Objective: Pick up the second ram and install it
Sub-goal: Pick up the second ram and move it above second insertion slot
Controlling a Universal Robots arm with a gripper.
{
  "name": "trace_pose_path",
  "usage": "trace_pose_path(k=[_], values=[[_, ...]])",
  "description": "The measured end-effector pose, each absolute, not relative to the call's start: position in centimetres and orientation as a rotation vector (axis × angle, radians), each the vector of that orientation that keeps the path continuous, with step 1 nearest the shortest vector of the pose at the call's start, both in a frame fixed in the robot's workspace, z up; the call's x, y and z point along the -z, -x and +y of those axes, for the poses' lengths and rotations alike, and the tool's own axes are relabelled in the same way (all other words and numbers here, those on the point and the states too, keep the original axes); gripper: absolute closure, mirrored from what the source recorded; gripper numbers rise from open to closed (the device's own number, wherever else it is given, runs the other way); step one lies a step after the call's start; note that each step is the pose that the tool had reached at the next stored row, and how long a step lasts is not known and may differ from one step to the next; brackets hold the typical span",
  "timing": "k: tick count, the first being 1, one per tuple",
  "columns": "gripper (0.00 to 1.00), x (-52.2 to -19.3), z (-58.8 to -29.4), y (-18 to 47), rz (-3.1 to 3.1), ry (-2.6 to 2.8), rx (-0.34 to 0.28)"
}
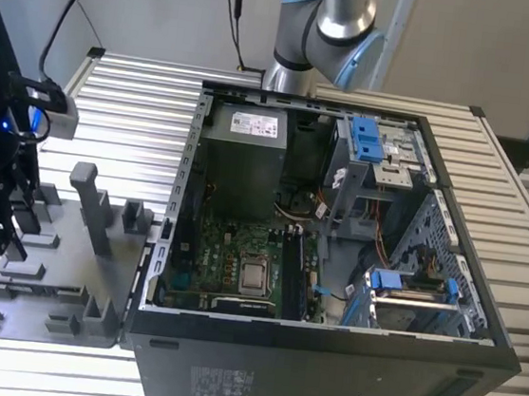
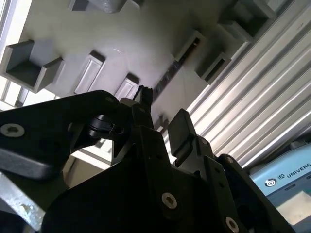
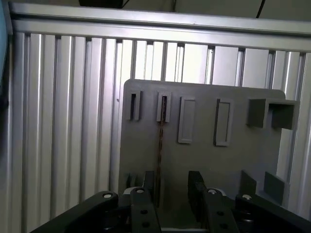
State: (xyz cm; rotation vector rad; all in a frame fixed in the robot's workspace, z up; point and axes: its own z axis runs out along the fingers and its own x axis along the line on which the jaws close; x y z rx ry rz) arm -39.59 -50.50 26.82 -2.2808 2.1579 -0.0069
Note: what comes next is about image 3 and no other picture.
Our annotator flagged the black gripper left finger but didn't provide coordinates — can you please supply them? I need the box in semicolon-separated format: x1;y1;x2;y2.
29;170;162;233

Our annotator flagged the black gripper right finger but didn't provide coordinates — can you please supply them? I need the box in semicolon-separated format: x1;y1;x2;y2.
188;170;311;233

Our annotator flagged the green RAM stick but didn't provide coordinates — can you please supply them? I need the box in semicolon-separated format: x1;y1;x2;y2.
155;96;168;209

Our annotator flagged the grey plastic parts rack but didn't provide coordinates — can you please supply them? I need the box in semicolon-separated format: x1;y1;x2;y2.
119;79;301;233

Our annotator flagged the black desk frame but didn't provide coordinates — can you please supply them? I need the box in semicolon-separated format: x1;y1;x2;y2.
79;0;123;8

